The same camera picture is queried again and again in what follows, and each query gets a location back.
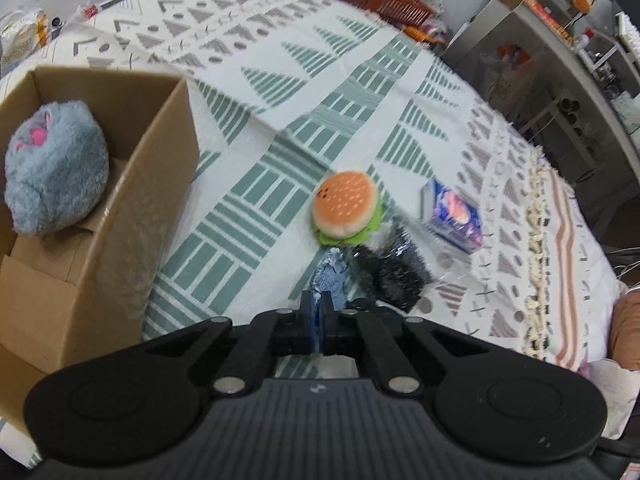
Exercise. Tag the blue tissue packet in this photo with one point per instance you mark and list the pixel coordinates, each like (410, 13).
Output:
(446, 214)

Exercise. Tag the white desk with shelves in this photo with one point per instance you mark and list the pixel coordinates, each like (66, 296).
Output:
(561, 100)

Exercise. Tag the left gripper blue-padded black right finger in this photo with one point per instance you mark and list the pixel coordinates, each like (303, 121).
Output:
(326, 323)

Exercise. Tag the grey fluffy plush toy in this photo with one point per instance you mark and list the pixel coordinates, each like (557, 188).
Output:
(57, 167)

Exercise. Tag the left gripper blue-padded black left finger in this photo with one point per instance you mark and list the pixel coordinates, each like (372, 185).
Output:
(308, 309)

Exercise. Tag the patterned white green blanket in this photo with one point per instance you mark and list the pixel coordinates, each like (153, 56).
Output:
(284, 92)

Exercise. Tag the yellow white bag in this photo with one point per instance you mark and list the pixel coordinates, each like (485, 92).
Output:
(23, 32)

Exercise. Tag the brown cardboard box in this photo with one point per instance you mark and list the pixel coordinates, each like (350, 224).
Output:
(72, 296)

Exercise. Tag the red plastic basket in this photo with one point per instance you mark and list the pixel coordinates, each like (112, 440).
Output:
(407, 12)

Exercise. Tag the hamburger plush toy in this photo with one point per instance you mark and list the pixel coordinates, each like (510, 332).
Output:
(346, 209)

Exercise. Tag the orange round toy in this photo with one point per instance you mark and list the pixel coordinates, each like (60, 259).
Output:
(582, 6)

